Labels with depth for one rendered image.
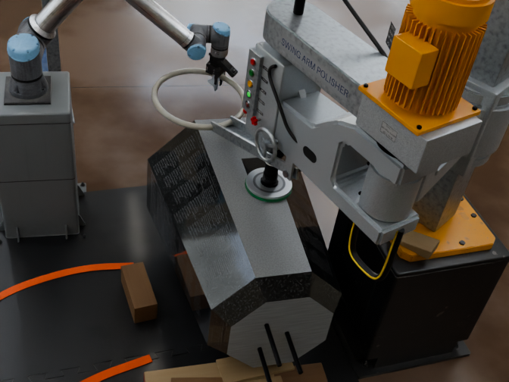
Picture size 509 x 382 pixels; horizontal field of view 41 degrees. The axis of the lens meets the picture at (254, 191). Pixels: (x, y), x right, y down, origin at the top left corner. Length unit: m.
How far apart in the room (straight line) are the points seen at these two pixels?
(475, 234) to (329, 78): 1.23
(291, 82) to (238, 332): 1.03
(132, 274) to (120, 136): 1.39
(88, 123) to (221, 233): 2.13
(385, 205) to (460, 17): 0.73
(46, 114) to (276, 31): 1.37
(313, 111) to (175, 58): 3.09
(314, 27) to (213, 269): 1.08
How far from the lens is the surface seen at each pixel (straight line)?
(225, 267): 2.86
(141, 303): 3.50
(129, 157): 4.56
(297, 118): 2.62
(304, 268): 2.80
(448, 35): 2.04
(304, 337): 3.00
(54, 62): 4.67
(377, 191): 2.38
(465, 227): 3.30
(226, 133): 3.21
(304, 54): 2.48
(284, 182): 3.14
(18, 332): 3.60
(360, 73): 2.35
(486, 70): 2.76
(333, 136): 2.47
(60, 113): 3.49
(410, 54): 2.00
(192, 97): 5.17
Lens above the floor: 2.84
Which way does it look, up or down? 41 degrees down
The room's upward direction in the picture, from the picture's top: 9 degrees clockwise
